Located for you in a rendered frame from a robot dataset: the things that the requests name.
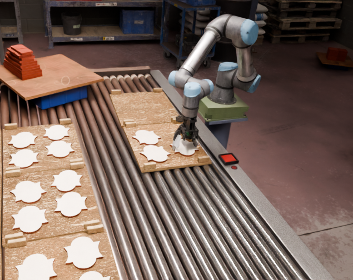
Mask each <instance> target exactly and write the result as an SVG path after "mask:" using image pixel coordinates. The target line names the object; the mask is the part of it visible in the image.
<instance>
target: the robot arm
mask: <svg viewBox="0 0 353 280"><path fill-rule="evenodd" d="M222 37H225V38H229V39H231V40H232V44H233V46H234V47H236V54H237V63H238V64H237V63H233V62H223V63H221V64H220V65H219V68H218V72H217V77H216V83H215V86H213V83H212V82H211V81H210V80H209V79H203V80H199V79H197V78H193V75H194V74H195V73H196V71H197V70H198V68H199V66H200V65H201V63H202V62H203V60H204V59H205V58H206V56H207V55H208V53H209V52H210V50H211V49H212V47H213V46H214V44H215V43H216V41H219V40H220V39H221V38H222ZM257 37H258V25H257V23H256V22H254V21H252V20H250V19H245V18H241V17H238V16H234V15H231V14H223V15H221V16H218V17H216V18H215V19H213V20H212V21H211V22H210V23H209V24H208V25H207V26H206V28H205V29H204V34H203V36H202V37H201V39H200V40H199V42H198V43H197V44H196V46H195V47H194V49H193V50H192V52H191V53H190V55H189V56H188V57H187V59H186V60H185V62H184V63H183V65H182V66H181V68H180V69H179V71H172V72H171V73H170V75H169V78H168V82H169V84H170V85H172V86H174V87H176V88H179V89H182V90H184V91H183V105H182V115H179V116H177V117H176V122H183V123H181V125H179V127H178V129H177V130H176V131H175V133H174V136H173V144H172V148H173V151H174V150H175V148H176V147H177V148H178V147H179V146H180V140H181V135H180V134H182V135H183V137H182V139H183V140H184V141H185V139H192V141H193V145H194V146H195V147H197V145H198V146H199V143H198V141H197V140H198V132H199V130H198V129H197V127H196V126H195V122H197V119H196V118H197V113H198V109H199V107H198V105H199V101H200V100H201V99H203V98H204V97H206V96H208V95H209V94H210V97H211V98H212V99H213V100H215V101H218V102H221V103H231V102H233V100H234V93H233V87H236V88H238V89H241V90H243V91H246V92H249V93H253V92H254V91H255V90H256V89H257V87H258V85H259V83H260V80H261V76H260V75H259V74H257V73H256V70H255V68H254V67H253V56H252V45H253V44H254V43H255V42H256V40H257Z"/></svg>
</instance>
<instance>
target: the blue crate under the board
mask: <svg viewBox="0 0 353 280"><path fill-rule="evenodd" d="M83 98H87V85H86V86H82V87H78V88H74V89H69V90H66V91H62V92H58V93H54V94H49V95H46V96H42V97H38V98H34V99H30V101H32V102H33V103H34V104H36V105H37V106H38V107H39V108H41V109H47V108H51V107H55V106H59V105H62V104H65V103H69V102H73V101H77V100H79V99H83Z"/></svg>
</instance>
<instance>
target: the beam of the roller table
mask: <svg viewBox="0 0 353 280"><path fill-rule="evenodd" d="M150 75H151V77H152V79H153V80H154V81H155V82H156V84H157V85H158V86H159V88H162V91H164V93H165V95H166V96H167V98H168V99H169V101H170V102H171V103H172V105H173V106H174V107H175V109H176V110H177V111H178V113H179V114H180V115H182V105H183V98H182V97H181V96H180V95H179V93H178V92H177V91H176V90H175V89H174V88H173V86H172V85H170V84H169V82H168V80H167V79H166V78H165V77H164V75H163V74H162V73H161V72H160V71H159V70H152V71H151V72H150ZM196 119H197V122H195V126H196V127H197V129H198V130H199V132H198V139H199V140H200V141H201V142H202V144H203V145H204V146H205V147H206V149H207V150H208V151H209V153H210V154H211V156H213V158H214V159H215V161H216V162H217V163H218V165H219V166H220V167H221V168H222V170H223V171H224V172H225V173H226V175H227V176H228V178H229V179H230V180H231V182H232V183H233V184H234V185H235V187H236V188H237V189H238V191H239V192H240V193H241V194H242V196H243V197H244V199H245V200H246V201H247V202H248V204H249V205H250V206H251V207H252V209H253V210H254V211H255V213H256V214H257V215H258V216H259V218H260V219H261V220H262V221H263V223H264V224H265V226H266V227H267V228H268V229H269V231H270V232H271V233H272V235H273V236H274V237H275V238H276V240H277V241H278V242H279V244H280V245H281V247H282V248H283V249H284V250H285V252H286V253H287V254H288V255H289V257H290V258H291V259H292V261H293V262H294V264H295V265H296V266H297V267H298V269H299V270H300V271H301V272H302V274H303V275H304V276H305V278H306V279H307V280H335V279H334V278H333V277H332V275H331V274H330V273H329V272H328V271H327V270H326V268H325V267H324V266H323V265H322V264H321V263H320V261H319V260H318V259H317V258H316V257H315V256H314V254H313V253H312V252H311V251H310V250H309V248H308V247H307V246H306V244H304V242H303V241H302V240H301V239H300V237H299V236H298V235H297V234H296V233H295V232H294V230H293V229H292V228H291V227H290V226H289V224H288V223H287V222H286V221H285V220H284V219H283V217H282V216H281V215H280V214H279V212H278V211H277V210H276V209H275V208H274V206H273V205H272V204H271V203H270V202H269V200H268V199H267V198H266V197H265V196H264V195H263V194H262V192H261V191H260V190H259V189H258V188H257V186H256V185H255V184H254V183H253V181H252V180H251V179H250V178H249V177H248V175H247V174H246V173H245V172H244V171H243V170H242V168H241V167H240V166H239V165H238V164H230V165H224V164H223V163H222V161H221V160H220V159H219V157H218V155H219V154H225V153H228V151H227V150H225V148H224V147H223V146H222V144H221V143H220V142H219V141H218V140H217V139H216V137H215V136H214V135H213V134H212V133H211V131H210V130H209V129H208V128H207V127H206V126H205V124H204V123H203V122H202V121H201V120H200V119H199V117H198V116H197V118H196ZM231 166H236V167H237V169H232V168H231Z"/></svg>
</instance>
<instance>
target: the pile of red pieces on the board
mask: <svg viewBox="0 0 353 280"><path fill-rule="evenodd" d="M7 51H8V52H6V54H7V56H5V59H4V62H3V65H4V67H5V68H6V69H8V70H9V71H10V72H12V73H13V74H14V75H16V76H17V77H18V78H20V79H21V80H23V81H24V80H27V79H32V78H37V77H42V70H41V68H40V65H39V64H37V60H36V59H35V56H34V55H33V54H32V53H33V51H32V50H30V49H28V48H27V47H25V46H23V45H22V44H19V45H15V46H11V47H10V48H7Z"/></svg>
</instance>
